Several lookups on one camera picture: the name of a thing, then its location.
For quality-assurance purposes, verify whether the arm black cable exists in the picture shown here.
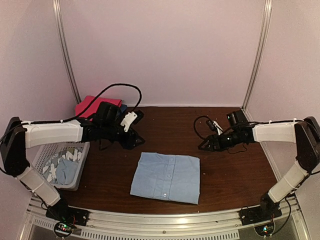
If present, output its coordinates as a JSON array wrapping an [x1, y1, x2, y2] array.
[[193, 115, 213, 141], [22, 83, 143, 126]]

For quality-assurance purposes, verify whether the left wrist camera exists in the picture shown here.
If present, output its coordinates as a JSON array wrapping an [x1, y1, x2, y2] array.
[[120, 110, 144, 133]]

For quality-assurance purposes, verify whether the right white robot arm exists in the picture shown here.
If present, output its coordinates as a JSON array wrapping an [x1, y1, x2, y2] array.
[[198, 110, 320, 221]]

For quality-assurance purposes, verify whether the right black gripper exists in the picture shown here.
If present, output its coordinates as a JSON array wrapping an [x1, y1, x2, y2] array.
[[198, 129, 241, 152]]

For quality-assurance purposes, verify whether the blue printed garment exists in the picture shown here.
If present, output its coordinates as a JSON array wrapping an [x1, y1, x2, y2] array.
[[41, 147, 83, 185]]

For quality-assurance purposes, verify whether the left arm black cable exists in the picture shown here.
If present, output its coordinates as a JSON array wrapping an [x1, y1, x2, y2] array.
[[22, 83, 143, 126]]

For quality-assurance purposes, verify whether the right aluminium corner post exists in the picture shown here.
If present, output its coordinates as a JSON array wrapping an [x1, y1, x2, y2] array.
[[241, 0, 273, 111]]

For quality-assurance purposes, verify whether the folded dark blue cloth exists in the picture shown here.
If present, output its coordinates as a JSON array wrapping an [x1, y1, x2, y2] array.
[[120, 104, 128, 113]]

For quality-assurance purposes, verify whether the white plastic laundry basket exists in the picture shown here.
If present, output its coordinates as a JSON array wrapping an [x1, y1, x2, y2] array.
[[32, 142, 90, 191]]

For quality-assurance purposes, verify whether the aluminium corner post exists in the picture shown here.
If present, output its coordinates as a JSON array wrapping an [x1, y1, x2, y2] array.
[[52, 0, 81, 104], [241, 0, 273, 111]]

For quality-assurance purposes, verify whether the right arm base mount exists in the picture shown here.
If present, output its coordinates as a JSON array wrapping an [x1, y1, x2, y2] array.
[[238, 193, 282, 226]]

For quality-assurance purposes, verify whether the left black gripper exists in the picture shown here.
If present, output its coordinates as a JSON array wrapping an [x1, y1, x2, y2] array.
[[101, 123, 145, 150]]

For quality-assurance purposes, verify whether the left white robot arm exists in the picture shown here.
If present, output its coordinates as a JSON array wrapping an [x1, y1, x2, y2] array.
[[0, 102, 145, 222]]

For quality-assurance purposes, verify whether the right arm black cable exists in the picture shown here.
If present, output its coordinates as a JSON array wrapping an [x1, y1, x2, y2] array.
[[193, 115, 213, 141]]

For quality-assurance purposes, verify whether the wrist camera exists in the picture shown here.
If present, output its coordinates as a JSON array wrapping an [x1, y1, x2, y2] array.
[[120, 110, 144, 133], [206, 119, 223, 135]]

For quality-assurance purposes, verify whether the light blue shirt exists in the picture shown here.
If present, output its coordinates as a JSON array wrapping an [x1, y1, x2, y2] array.
[[130, 152, 201, 205]]

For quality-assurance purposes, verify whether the aluminium front rail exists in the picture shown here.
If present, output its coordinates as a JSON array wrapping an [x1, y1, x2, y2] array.
[[17, 197, 311, 240]]

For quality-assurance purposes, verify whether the folded pink cloth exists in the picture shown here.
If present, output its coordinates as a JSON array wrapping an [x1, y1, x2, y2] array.
[[75, 95, 123, 118]]

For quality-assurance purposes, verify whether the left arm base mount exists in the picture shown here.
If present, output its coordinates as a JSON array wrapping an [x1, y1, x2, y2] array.
[[45, 198, 89, 227]]

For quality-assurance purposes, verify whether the left aluminium corner post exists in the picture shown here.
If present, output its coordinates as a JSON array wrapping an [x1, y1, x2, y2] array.
[[52, 0, 81, 104]]

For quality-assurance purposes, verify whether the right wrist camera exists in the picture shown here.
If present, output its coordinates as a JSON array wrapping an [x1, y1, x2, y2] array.
[[206, 119, 223, 135]]

